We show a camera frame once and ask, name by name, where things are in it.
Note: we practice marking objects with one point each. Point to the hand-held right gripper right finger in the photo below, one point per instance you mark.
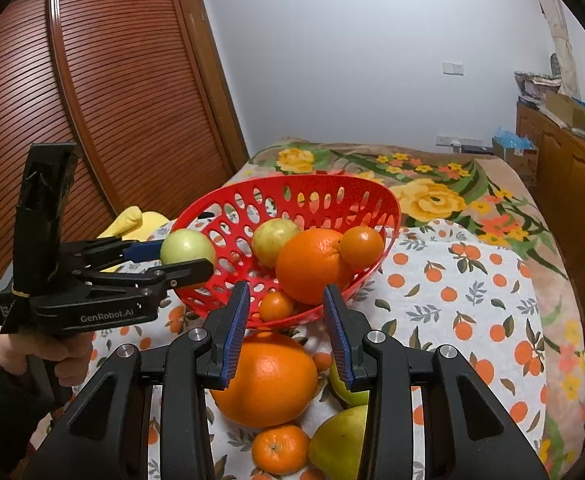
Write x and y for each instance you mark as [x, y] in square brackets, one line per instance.
[340, 342]

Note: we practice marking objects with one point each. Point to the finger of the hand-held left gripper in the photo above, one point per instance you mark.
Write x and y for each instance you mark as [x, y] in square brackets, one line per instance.
[187, 272]
[137, 251]

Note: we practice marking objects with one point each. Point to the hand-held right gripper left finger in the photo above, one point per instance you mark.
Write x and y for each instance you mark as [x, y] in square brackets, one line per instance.
[235, 332]

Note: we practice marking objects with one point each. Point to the green apple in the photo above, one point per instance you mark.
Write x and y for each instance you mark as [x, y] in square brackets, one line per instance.
[187, 247]
[345, 399]
[335, 445]

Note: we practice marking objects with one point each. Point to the small tangerine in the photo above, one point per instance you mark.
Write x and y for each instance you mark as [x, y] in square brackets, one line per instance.
[276, 307]
[322, 361]
[362, 247]
[280, 449]

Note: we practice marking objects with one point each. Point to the red perforated plastic basket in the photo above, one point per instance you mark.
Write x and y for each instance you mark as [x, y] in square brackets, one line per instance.
[200, 305]

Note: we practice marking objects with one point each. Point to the large orange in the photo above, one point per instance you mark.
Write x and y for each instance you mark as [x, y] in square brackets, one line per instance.
[312, 270]
[272, 380]

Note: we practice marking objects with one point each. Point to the green citrus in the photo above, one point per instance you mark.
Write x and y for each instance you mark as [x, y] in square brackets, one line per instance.
[272, 240]

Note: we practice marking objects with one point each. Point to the person's left hand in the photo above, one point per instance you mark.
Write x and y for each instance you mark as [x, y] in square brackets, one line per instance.
[75, 355]

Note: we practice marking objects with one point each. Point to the yellow plush toy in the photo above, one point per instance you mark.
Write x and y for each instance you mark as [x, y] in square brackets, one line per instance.
[137, 222]

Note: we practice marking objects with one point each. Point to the white orange-print tablecloth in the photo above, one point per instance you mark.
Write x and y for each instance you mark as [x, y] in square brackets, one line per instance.
[447, 310]

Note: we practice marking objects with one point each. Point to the brown louvred wooden wardrobe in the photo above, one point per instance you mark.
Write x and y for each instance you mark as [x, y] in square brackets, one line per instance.
[122, 85]

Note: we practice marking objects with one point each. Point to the floral blanket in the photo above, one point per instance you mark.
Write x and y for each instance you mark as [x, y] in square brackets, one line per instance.
[422, 195]

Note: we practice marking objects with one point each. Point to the cardboard box with blue bags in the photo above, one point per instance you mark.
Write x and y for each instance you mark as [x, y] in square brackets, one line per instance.
[514, 160]

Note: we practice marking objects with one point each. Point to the wooden sideboard cabinet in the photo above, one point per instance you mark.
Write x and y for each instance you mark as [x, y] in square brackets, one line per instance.
[572, 170]

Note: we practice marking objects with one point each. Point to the stack of papers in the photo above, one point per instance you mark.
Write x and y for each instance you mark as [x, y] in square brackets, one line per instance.
[534, 85]

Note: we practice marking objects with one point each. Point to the open cardboard box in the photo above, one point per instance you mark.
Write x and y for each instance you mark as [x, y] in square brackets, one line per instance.
[567, 110]

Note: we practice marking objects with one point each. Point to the white wrapped pipe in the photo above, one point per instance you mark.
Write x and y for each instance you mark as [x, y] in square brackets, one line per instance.
[557, 25]

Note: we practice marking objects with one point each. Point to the white wall socket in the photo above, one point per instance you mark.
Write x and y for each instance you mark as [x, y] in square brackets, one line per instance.
[457, 140]

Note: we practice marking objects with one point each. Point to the white wall switch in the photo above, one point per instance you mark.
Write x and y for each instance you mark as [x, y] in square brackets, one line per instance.
[453, 67]

